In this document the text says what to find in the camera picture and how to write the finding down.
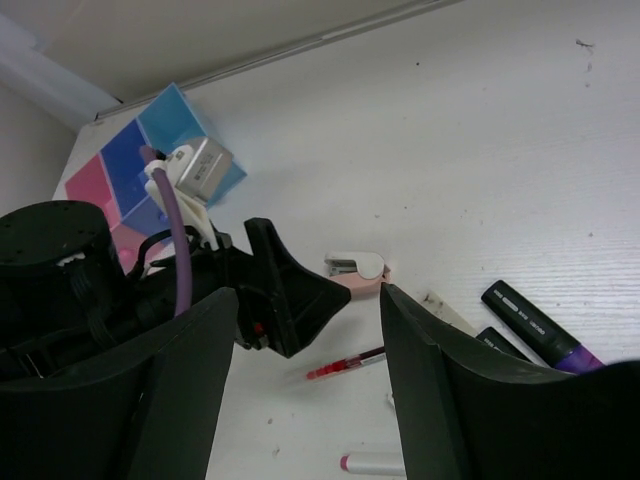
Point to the dark blue drawer box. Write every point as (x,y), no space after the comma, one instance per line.
(125,169)

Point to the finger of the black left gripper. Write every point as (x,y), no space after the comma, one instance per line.
(282,305)

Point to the black purple highlighter marker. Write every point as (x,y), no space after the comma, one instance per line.
(547,339)

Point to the aluminium rail back edge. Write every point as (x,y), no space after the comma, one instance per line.
(343,32)

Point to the light blue drawer box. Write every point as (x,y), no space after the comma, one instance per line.
(171,119)

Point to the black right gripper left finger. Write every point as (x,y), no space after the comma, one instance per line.
(147,409)

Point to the pink drawer box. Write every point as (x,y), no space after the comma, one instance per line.
(91,184)

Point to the white pen pink cap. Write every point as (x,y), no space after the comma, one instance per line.
(373,463)

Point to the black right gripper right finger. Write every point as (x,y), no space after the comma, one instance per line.
(468,411)

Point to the red gel pen clear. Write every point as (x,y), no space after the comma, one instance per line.
(337,367)

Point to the black blue highlighter marker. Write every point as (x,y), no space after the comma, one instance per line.
(492,338)

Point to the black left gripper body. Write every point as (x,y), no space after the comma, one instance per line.
(69,311)

